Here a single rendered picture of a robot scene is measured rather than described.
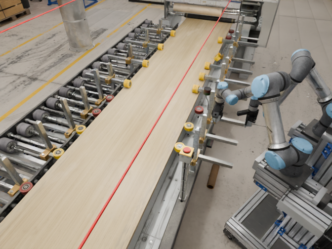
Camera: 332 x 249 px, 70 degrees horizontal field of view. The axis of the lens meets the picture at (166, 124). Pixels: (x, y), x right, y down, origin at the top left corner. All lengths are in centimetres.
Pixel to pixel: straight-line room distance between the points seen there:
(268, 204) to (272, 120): 126
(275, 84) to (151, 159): 96
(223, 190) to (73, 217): 166
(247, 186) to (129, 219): 164
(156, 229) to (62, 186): 70
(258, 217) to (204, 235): 52
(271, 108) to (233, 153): 175
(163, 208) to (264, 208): 103
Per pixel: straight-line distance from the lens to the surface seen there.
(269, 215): 248
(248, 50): 432
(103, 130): 203
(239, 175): 291
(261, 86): 138
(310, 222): 166
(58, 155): 195
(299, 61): 178
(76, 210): 163
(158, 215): 184
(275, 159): 145
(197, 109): 218
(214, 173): 275
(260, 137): 343
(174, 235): 169
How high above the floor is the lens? 226
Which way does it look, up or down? 42 degrees down
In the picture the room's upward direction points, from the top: straight up
